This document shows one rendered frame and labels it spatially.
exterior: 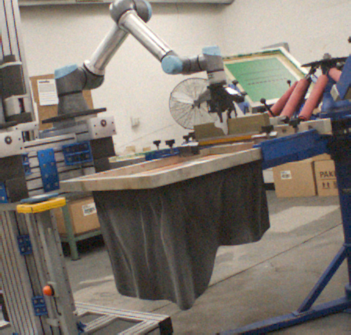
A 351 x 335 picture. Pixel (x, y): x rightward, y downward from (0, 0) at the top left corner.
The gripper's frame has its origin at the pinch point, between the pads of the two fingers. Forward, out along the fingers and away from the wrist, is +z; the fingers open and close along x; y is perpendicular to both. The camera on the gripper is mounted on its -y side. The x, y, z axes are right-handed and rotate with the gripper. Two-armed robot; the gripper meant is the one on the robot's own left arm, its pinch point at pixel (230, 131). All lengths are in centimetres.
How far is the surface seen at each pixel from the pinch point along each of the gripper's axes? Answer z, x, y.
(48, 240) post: 23, 83, 10
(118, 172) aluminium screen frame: 7.9, 39.5, 25.6
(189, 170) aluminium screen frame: 8, 50, -29
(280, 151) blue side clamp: 9.7, 7.0, -30.1
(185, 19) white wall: -145, -340, 379
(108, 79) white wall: -74, -202, 380
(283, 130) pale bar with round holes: 3.7, -18.0, -12.4
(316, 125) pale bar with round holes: 3.5, -17.3, -30.2
